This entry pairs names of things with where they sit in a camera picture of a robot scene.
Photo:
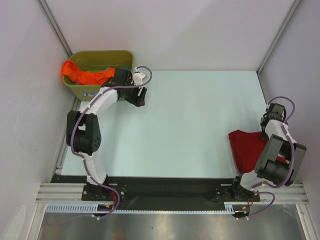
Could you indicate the dark red t shirt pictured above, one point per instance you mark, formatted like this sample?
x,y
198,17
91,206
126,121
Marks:
x,y
246,148

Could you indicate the aluminium rail frame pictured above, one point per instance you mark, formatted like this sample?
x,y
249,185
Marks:
x,y
60,193

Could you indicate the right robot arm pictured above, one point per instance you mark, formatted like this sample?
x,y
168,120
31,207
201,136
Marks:
x,y
281,158

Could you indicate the teal cloth in bin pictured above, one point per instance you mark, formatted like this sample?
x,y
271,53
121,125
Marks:
x,y
125,67

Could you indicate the white slotted cable duct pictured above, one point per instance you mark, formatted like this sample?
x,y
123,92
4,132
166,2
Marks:
x,y
86,208

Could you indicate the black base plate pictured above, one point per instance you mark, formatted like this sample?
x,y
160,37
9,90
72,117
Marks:
x,y
178,194

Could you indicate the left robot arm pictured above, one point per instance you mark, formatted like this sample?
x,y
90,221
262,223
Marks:
x,y
83,132

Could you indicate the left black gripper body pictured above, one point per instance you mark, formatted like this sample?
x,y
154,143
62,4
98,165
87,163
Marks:
x,y
131,95

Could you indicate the left corner aluminium post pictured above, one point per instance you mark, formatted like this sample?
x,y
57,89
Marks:
x,y
48,14

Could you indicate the corner aluminium post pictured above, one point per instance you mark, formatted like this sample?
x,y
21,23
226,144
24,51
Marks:
x,y
48,14
279,34

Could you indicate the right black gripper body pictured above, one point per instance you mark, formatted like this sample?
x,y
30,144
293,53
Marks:
x,y
264,135

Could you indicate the orange t shirt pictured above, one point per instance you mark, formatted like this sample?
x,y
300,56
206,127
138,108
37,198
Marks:
x,y
81,77

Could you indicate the olive green plastic bin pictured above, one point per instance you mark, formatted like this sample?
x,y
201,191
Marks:
x,y
95,61

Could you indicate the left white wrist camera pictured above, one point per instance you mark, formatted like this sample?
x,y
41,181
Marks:
x,y
138,77

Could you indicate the right corner aluminium post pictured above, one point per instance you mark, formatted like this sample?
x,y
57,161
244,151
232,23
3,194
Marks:
x,y
279,34

